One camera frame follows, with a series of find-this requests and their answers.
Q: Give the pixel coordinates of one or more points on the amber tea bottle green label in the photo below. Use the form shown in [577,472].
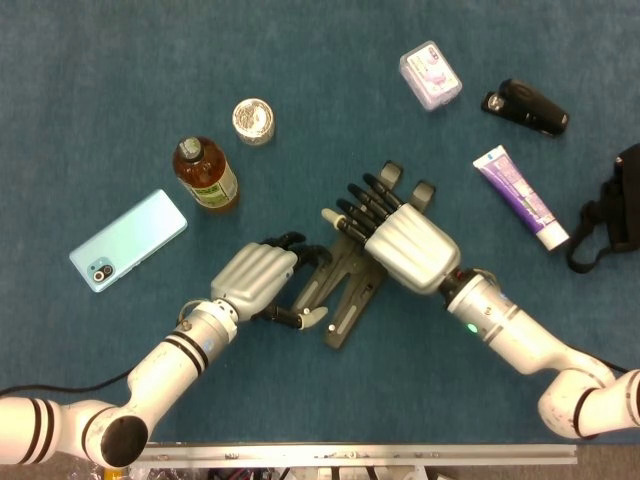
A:
[210,185]

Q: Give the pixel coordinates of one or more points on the folding black stand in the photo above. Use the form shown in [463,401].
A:
[357,300]

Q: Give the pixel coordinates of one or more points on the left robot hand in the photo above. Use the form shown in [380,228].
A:
[255,275]

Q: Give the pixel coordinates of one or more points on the clear crumpled plastic bag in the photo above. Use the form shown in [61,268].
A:
[82,472]

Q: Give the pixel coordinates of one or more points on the light blue smartphone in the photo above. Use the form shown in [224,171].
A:
[130,240]

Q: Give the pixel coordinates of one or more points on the purple white tube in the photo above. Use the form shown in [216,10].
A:
[520,195]

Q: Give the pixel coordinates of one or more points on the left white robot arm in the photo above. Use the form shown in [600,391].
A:
[170,360]

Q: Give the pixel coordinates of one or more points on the black stapler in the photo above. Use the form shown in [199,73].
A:
[530,107]

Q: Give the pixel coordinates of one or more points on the teal table cloth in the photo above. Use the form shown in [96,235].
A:
[300,400]

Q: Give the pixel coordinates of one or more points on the clear plastic box purple label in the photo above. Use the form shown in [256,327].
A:
[430,75]

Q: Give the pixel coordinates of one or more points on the aluminium profile rail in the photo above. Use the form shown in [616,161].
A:
[350,455]

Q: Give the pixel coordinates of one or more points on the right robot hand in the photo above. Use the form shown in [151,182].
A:
[415,245]

